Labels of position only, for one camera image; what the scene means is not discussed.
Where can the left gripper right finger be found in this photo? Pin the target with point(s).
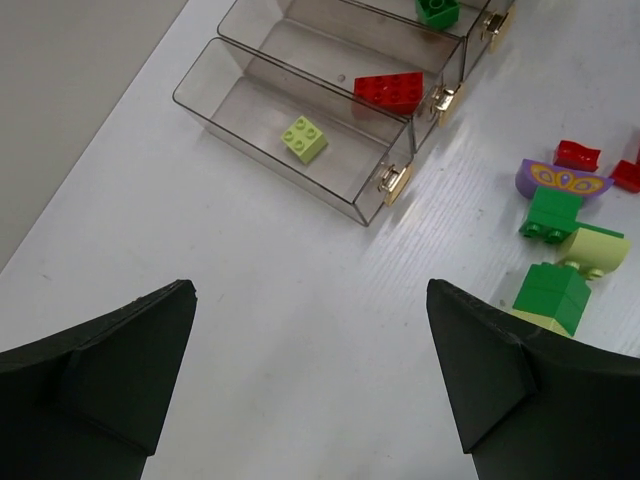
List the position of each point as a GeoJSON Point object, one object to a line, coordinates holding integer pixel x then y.
{"type": "Point", "coordinates": [529, 403]}

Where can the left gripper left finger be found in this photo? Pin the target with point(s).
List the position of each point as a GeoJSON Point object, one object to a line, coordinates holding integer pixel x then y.
{"type": "Point", "coordinates": [90, 402]}

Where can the green yellow lego assembly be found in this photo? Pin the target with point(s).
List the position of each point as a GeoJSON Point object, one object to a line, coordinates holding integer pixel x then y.
{"type": "Point", "coordinates": [552, 297]}

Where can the red lego brick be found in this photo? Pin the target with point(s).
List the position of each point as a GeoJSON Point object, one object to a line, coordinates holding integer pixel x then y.
{"type": "Point", "coordinates": [399, 93]}

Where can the lime green lego brick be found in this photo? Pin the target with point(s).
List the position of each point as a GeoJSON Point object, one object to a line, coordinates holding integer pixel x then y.
{"type": "Point", "coordinates": [304, 140]}

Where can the green purple yellow lego cluster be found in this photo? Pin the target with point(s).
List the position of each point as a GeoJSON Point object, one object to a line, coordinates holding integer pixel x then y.
{"type": "Point", "coordinates": [557, 195]}

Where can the red round lego piece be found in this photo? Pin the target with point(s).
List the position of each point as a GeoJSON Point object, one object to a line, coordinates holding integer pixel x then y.
{"type": "Point", "coordinates": [625, 174]}

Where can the small red lego piece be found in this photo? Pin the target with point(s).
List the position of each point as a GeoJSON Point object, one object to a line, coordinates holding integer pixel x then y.
{"type": "Point", "coordinates": [575, 156]}

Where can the clear bin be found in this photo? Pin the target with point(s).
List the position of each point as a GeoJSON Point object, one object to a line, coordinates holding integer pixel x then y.
{"type": "Point", "coordinates": [338, 41]}
{"type": "Point", "coordinates": [352, 156]}
{"type": "Point", "coordinates": [480, 28]}

